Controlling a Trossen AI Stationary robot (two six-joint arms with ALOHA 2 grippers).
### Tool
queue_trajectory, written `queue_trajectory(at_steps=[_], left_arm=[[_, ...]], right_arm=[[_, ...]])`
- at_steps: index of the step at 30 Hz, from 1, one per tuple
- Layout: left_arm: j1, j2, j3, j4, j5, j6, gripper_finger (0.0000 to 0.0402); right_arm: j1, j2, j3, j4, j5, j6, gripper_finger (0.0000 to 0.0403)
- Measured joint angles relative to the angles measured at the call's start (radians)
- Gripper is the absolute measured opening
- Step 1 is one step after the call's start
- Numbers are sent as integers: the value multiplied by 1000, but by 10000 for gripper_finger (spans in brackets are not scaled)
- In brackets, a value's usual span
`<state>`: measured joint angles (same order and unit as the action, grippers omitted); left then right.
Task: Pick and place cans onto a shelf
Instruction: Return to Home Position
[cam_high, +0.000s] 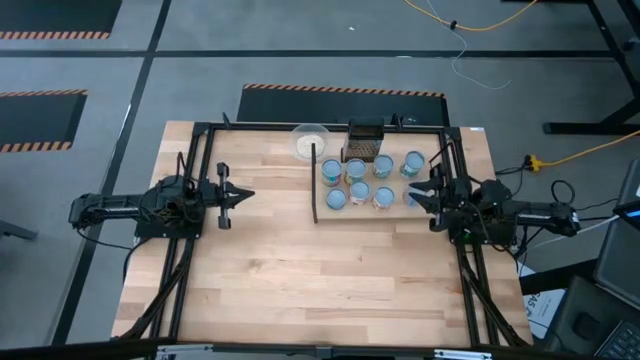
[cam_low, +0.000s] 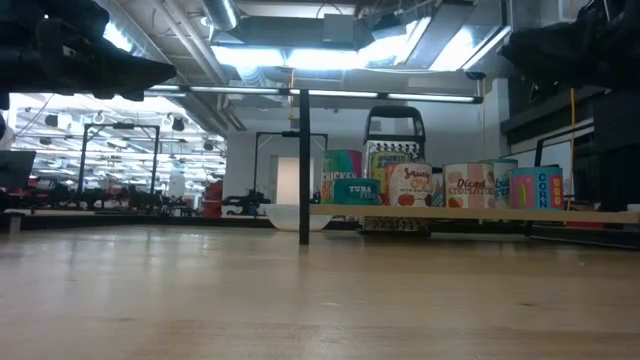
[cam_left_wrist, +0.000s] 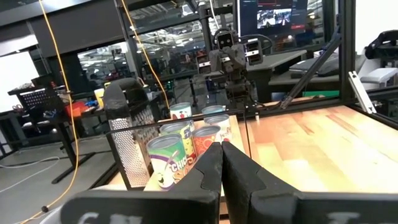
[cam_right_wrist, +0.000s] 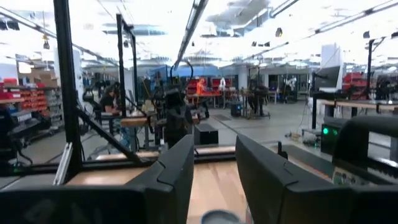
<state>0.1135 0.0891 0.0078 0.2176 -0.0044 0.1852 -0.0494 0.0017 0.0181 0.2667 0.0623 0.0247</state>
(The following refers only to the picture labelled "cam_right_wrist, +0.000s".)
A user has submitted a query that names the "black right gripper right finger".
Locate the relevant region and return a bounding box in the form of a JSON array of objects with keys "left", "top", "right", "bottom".
[{"left": 235, "top": 134, "right": 398, "bottom": 224}]

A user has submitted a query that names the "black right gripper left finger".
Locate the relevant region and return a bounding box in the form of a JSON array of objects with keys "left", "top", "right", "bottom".
[{"left": 0, "top": 134, "right": 195, "bottom": 224}]

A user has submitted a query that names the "black floor box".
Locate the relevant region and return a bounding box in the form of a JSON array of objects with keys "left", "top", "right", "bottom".
[{"left": 193, "top": 123, "right": 220, "bottom": 146}]

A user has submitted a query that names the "person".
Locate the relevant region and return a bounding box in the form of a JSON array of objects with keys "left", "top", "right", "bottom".
[
  {"left": 98, "top": 85, "right": 121, "bottom": 114},
  {"left": 195, "top": 77, "right": 206, "bottom": 96}
]

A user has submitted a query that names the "short teal tuna can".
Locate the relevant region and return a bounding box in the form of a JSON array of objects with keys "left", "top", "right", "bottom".
[{"left": 200, "top": 210, "right": 243, "bottom": 224}]

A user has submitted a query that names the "black box green light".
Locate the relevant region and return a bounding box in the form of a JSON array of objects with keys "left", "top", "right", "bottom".
[{"left": 320, "top": 123, "right": 342, "bottom": 156}]

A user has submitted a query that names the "wooden workbench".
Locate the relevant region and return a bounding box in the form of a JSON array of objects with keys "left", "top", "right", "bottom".
[{"left": 320, "top": 99, "right": 398, "bottom": 113}]

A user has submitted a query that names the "grey monitor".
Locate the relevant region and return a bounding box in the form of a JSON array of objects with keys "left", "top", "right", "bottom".
[{"left": 313, "top": 65, "right": 342, "bottom": 91}]

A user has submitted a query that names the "red parts bin rack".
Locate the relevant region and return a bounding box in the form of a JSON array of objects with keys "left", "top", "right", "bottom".
[{"left": 0, "top": 77, "right": 52, "bottom": 113}]

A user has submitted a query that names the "black Trossen-labelled device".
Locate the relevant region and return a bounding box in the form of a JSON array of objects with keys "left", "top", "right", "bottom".
[{"left": 0, "top": 105, "right": 53, "bottom": 170}]

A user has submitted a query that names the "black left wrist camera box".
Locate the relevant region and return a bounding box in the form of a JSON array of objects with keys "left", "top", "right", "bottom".
[{"left": 164, "top": 88, "right": 184, "bottom": 108}]

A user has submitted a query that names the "wooden shelf black metal frame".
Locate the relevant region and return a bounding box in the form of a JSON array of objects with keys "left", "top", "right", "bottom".
[{"left": 194, "top": 141, "right": 335, "bottom": 183}]

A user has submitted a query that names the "silver angle bracket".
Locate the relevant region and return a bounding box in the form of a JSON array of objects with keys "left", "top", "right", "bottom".
[{"left": 52, "top": 142, "right": 75, "bottom": 187}]

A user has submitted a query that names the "metal box grater black handle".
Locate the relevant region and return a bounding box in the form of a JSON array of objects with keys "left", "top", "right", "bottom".
[{"left": 331, "top": 115, "right": 398, "bottom": 187}]

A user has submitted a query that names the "black aluminium rig frame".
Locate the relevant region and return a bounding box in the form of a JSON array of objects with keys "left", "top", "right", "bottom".
[{"left": 0, "top": 0, "right": 209, "bottom": 187}]

